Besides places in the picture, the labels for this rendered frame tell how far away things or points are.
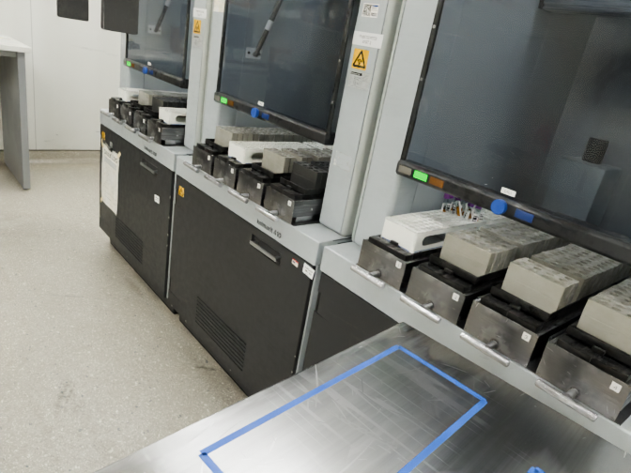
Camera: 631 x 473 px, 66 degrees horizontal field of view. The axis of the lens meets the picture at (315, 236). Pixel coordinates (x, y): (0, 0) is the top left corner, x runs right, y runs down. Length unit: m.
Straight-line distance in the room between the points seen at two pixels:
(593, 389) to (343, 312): 0.59
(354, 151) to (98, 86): 3.31
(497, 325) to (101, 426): 1.25
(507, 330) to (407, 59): 0.63
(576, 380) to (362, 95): 0.78
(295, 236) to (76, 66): 3.21
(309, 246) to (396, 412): 0.75
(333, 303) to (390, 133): 0.45
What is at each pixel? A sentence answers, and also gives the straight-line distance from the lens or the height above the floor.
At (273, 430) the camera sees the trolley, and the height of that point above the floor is 0.82.
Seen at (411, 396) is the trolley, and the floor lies 0.82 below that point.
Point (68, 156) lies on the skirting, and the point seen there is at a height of 0.05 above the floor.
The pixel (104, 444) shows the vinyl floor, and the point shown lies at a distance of 1.71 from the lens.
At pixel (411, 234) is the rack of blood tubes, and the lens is 1.11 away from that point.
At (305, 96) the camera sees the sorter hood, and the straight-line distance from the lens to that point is 1.42.
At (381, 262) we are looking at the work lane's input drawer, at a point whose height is 0.78.
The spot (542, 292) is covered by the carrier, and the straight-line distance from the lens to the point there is 1.02.
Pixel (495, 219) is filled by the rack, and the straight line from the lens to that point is 1.38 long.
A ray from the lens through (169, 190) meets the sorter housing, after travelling 2.01.
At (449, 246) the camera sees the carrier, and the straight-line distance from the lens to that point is 1.10.
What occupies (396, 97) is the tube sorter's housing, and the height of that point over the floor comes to 1.13.
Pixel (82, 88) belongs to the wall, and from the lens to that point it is 4.35.
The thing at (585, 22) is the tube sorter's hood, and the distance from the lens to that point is 0.99.
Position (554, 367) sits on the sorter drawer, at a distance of 0.96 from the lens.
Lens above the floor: 1.21
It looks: 21 degrees down
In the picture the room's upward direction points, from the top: 11 degrees clockwise
